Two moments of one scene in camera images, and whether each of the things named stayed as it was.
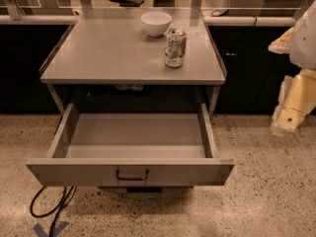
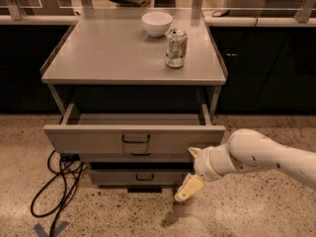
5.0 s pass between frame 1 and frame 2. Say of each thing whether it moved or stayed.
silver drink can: stayed
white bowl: stayed
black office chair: stayed
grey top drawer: moved
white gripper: moved
